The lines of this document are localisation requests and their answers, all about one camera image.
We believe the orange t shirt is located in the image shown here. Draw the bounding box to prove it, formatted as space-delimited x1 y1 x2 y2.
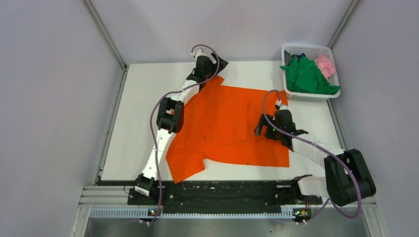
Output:
166 76 290 183

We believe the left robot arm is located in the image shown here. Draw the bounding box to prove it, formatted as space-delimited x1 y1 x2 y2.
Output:
134 52 229 204

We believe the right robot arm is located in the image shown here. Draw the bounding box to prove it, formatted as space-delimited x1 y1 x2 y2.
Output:
254 105 377 207

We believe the green t shirt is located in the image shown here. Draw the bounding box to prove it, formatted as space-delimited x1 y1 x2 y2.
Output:
280 57 340 95

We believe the dark blue t shirt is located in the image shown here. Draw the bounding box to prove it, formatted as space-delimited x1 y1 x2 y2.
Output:
292 53 306 59

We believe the pink t shirt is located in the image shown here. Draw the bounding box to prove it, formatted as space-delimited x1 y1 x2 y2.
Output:
314 54 336 78

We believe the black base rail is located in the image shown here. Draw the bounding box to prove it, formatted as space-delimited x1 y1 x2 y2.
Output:
127 180 323 214

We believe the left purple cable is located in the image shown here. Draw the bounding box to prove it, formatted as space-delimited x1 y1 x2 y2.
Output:
139 44 220 226

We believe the white cable duct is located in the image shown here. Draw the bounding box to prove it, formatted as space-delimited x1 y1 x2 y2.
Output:
89 206 308 219

